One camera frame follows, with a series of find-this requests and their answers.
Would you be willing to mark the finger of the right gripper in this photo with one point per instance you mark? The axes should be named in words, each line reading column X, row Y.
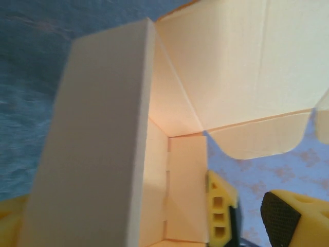
column 218, row 211

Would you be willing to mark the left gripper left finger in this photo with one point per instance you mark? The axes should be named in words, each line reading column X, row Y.
column 10, row 223

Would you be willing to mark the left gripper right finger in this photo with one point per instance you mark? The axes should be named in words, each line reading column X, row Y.
column 308, row 221

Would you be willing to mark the orange paper box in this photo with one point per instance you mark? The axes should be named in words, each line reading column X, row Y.
column 231, row 64

